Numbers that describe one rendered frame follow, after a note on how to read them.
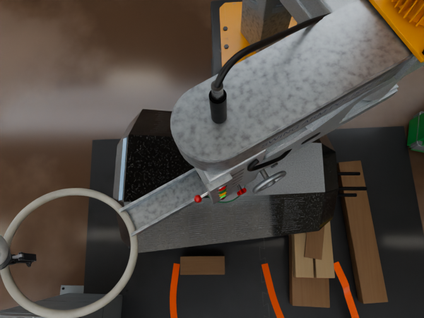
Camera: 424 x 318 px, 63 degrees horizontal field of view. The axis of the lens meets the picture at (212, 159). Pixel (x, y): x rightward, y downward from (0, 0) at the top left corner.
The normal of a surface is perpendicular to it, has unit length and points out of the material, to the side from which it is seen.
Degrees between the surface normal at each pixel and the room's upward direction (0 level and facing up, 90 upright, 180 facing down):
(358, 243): 0
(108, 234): 0
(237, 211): 45
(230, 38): 0
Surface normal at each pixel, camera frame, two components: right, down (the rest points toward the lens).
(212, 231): 0.00, 0.50
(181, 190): -0.02, -0.27
